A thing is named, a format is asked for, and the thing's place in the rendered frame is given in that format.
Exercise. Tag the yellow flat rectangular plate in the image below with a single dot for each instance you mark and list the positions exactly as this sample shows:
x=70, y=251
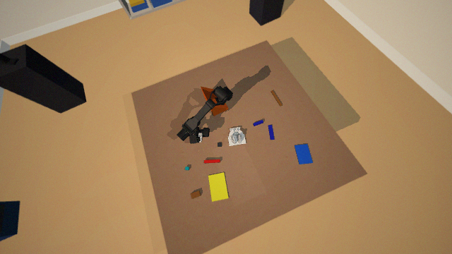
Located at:
x=218, y=188

